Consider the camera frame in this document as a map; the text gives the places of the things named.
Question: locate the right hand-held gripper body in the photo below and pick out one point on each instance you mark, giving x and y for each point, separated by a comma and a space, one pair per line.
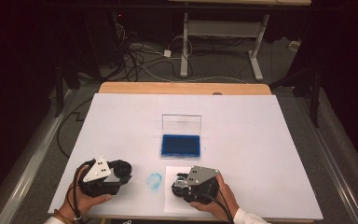
203, 182

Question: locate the metal floor rail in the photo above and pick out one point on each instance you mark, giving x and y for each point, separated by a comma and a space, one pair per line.
28, 174
332, 168

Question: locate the person's right hand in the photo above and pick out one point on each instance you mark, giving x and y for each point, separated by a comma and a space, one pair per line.
223, 202

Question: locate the black stand leg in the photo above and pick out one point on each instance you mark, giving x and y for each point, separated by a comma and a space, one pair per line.
59, 93
314, 99

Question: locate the white power adapter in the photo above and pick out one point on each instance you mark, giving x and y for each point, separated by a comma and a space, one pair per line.
167, 53

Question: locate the person's left hand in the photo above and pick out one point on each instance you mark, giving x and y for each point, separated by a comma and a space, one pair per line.
84, 203

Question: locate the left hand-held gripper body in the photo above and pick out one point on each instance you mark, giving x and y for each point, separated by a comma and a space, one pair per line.
97, 174

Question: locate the blue ink pad clear case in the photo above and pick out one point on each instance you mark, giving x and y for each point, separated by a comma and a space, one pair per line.
181, 145

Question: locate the white paper sheet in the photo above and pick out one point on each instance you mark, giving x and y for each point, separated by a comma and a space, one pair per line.
172, 205

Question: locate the white metal desk frame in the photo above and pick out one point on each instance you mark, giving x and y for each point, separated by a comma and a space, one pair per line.
220, 28

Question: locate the black power strip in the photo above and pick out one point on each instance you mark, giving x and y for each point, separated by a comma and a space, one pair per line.
119, 18

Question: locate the small clear blue object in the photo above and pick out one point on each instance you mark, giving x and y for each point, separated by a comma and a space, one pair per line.
154, 181

